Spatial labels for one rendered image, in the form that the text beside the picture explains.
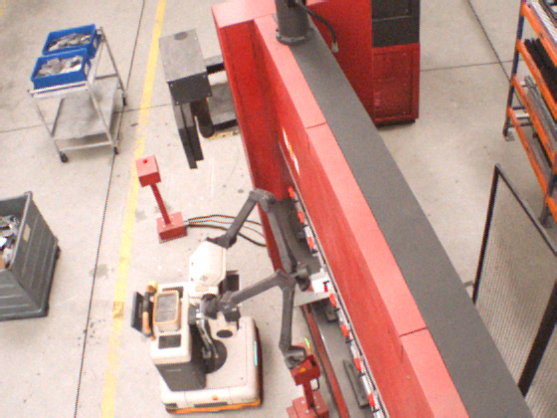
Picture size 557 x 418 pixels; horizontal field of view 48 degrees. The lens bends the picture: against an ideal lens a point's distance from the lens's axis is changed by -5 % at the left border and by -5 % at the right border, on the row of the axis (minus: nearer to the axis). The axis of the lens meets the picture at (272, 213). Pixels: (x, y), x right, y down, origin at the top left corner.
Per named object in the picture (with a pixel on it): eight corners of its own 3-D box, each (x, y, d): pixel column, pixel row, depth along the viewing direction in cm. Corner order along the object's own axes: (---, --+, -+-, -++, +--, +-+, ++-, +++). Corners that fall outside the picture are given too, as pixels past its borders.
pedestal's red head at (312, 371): (283, 359, 387) (279, 344, 373) (308, 349, 389) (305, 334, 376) (295, 386, 374) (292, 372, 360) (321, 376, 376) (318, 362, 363)
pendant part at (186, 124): (180, 127, 451) (168, 88, 424) (197, 122, 451) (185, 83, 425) (189, 170, 421) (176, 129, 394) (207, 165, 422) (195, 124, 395)
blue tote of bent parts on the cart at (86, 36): (55, 47, 629) (49, 32, 616) (100, 38, 625) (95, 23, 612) (47, 67, 605) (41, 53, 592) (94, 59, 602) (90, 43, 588)
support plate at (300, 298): (281, 284, 383) (281, 283, 382) (324, 272, 385) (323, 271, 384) (289, 309, 371) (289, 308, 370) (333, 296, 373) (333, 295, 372)
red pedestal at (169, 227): (156, 226, 561) (128, 158, 499) (183, 218, 563) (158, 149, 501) (159, 243, 548) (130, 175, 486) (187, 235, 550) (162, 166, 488)
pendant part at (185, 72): (186, 134, 467) (157, 37, 403) (220, 125, 468) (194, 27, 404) (197, 182, 433) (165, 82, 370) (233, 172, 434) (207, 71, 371)
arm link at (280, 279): (284, 263, 334) (278, 273, 325) (299, 283, 337) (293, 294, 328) (221, 294, 355) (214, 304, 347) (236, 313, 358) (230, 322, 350)
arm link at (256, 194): (259, 181, 364) (251, 185, 355) (278, 196, 361) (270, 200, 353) (223, 238, 385) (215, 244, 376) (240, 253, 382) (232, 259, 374)
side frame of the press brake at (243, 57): (268, 256, 524) (210, 6, 352) (367, 226, 529) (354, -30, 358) (276, 280, 507) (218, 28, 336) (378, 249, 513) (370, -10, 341)
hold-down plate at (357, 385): (343, 361, 357) (342, 359, 355) (352, 358, 357) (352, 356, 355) (360, 408, 337) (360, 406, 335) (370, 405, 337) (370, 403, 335)
